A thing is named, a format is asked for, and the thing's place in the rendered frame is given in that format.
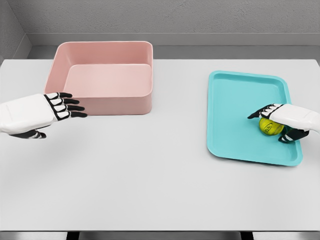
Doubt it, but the yellow-green tennis ball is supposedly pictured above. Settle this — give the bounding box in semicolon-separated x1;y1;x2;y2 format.
258;117;285;137

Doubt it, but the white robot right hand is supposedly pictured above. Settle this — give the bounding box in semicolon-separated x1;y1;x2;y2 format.
247;103;320;144

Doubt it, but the blue rectangular tray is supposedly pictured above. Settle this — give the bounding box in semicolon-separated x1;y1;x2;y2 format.
206;70;304;167

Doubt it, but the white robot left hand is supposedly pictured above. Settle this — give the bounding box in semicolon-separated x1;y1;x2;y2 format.
0;92;88;140

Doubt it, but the pink rectangular basket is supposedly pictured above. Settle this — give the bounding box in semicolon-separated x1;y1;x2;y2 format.
43;41;154;117

